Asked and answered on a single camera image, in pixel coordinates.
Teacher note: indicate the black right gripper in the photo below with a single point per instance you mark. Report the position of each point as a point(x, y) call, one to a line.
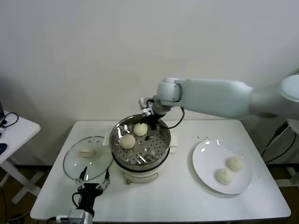
point(154, 121)

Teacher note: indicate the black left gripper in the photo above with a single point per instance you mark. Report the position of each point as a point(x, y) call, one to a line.
point(90, 192)

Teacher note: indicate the white steamed baozi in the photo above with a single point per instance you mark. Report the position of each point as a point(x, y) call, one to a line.
point(140, 129)
point(235, 163)
point(127, 141)
point(224, 177)

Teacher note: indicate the round glass pot lid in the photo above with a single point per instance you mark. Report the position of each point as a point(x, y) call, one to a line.
point(84, 163)

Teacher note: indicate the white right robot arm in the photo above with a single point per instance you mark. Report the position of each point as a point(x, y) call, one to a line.
point(217, 95)

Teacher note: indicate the perforated steel steamer basket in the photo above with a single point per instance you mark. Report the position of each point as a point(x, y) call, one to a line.
point(154, 149)

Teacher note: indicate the large white plate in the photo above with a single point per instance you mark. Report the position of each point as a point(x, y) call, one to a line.
point(210, 163)

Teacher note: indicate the white side table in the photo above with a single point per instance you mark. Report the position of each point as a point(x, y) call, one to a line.
point(21, 133)

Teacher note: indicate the dark blue object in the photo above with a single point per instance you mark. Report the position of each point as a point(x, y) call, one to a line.
point(2, 147)

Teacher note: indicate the white shelf stand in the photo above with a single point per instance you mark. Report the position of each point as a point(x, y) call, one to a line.
point(294, 127)

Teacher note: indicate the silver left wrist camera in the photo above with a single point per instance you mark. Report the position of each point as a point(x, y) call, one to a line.
point(77, 215)

